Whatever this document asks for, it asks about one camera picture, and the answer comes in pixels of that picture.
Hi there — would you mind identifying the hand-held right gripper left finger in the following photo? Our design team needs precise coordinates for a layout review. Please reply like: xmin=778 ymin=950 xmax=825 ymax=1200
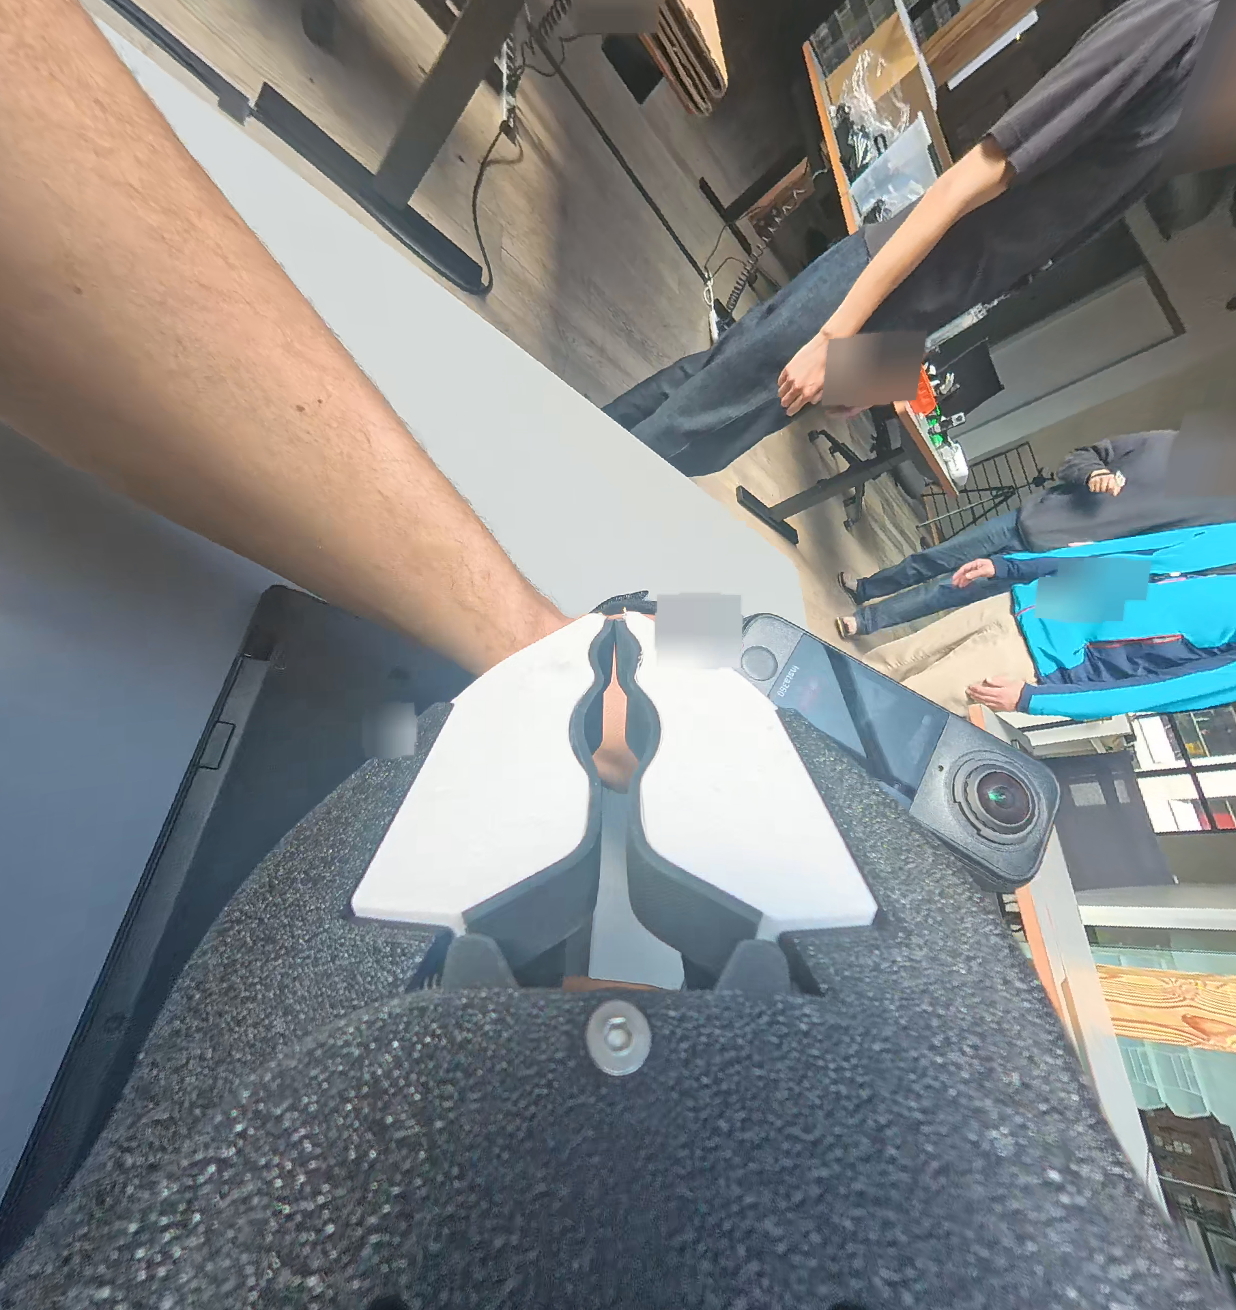
xmin=350 ymin=613 xmax=620 ymax=937

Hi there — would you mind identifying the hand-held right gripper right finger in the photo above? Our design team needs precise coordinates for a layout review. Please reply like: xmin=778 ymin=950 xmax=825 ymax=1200
xmin=618 ymin=613 xmax=880 ymax=940

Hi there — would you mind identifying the black laptop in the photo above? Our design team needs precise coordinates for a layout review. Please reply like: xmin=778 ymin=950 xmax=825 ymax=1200
xmin=0 ymin=582 xmax=481 ymax=1305

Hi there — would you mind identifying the person's left forearm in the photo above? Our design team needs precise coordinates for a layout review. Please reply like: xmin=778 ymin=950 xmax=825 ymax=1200
xmin=0 ymin=0 xmax=579 ymax=679

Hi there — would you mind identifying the wooden plank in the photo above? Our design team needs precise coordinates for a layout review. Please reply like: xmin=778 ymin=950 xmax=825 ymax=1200
xmin=1093 ymin=961 xmax=1236 ymax=1057

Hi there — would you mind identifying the wooden shelf unit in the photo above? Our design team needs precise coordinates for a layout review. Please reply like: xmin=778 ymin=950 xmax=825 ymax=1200
xmin=802 ymin=0 xmax=1050 ymax=231

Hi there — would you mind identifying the cardboard stack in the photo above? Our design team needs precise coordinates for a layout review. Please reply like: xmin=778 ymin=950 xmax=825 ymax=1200
xmin=632 ymin=0 xmax=732 ymax=116

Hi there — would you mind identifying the grey standing desk frame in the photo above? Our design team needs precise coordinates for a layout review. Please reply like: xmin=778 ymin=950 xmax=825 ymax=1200
xmin=96 ymin=0 xmax=530 ymax=297

